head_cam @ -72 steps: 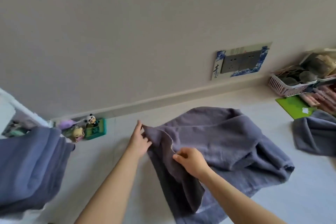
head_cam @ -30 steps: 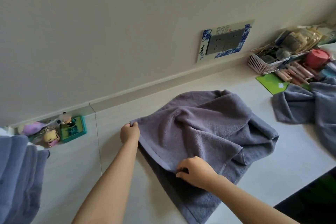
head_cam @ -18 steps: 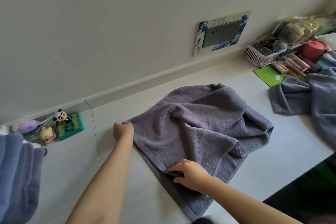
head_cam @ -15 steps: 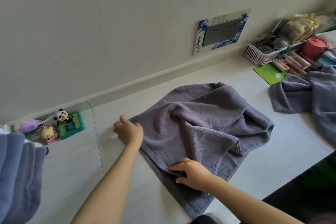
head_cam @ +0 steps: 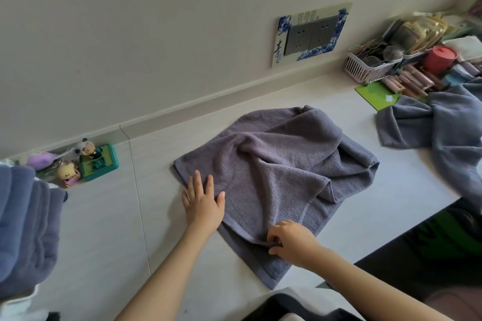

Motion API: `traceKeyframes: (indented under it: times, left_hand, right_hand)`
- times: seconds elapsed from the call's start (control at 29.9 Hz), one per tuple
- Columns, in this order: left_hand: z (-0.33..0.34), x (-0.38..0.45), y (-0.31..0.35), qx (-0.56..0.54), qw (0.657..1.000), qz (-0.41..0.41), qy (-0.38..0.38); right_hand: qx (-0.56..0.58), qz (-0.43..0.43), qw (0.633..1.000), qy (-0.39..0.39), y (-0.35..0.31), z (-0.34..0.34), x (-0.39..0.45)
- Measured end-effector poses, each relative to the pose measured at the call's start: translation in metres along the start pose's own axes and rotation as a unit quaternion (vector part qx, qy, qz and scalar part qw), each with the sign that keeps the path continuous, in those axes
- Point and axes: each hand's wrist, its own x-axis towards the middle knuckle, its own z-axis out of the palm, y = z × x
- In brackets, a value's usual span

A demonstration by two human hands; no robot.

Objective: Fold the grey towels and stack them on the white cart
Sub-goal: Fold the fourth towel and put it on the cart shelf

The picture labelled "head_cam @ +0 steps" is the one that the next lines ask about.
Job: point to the person's right hand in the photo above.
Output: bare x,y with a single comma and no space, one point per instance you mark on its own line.
299,243

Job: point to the person's left hand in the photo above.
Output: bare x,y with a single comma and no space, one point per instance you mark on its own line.
202,211

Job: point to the person's right thumb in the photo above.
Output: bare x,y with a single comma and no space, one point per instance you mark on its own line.
275,249

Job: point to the person's left thumb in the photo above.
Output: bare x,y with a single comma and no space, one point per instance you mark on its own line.
220,201

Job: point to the person's left middle finger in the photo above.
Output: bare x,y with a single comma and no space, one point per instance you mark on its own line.
196,183

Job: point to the grey-purple towel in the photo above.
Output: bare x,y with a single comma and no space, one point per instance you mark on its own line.
278,166

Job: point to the person's left forearm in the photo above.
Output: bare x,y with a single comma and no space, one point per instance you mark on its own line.
169,279

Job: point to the person's right forearm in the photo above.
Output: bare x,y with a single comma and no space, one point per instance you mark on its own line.
372,290

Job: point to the person's black and white top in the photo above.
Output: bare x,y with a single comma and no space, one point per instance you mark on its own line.
297,307

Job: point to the green toy box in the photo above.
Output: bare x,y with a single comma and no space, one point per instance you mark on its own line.
103,164

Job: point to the panda figurine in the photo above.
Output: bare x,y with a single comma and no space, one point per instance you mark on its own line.
86,147

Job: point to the yellow-headed doll figurine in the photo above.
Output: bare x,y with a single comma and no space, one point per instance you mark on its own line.
67,173

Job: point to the person's dark trousers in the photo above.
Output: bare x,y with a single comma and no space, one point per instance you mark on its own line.
421,253

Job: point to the purple plush toy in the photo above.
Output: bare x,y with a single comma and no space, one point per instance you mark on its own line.
39,161

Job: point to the stack of folded blue-grey towels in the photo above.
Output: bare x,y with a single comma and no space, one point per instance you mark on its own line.
24,226

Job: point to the green card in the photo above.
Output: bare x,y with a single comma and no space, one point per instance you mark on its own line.
372,95

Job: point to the white slatted plastic basket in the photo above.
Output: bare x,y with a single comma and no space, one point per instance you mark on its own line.
361,68

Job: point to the crumpled grey-blue towel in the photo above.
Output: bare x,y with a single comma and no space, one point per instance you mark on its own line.
448,125

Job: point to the row of pink tubes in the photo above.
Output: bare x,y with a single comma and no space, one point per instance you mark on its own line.
408,80

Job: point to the red plastic cup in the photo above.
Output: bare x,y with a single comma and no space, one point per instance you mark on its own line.
438,59

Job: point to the bundle of clear packets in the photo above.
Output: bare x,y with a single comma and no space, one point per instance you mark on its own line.
418,33

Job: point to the white box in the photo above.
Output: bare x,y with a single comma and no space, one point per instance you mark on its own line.
467,48

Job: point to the blue and white socket frame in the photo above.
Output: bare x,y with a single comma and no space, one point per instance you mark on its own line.
282,29

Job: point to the grey wall socket panel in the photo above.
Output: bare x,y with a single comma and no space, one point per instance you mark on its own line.
309,35

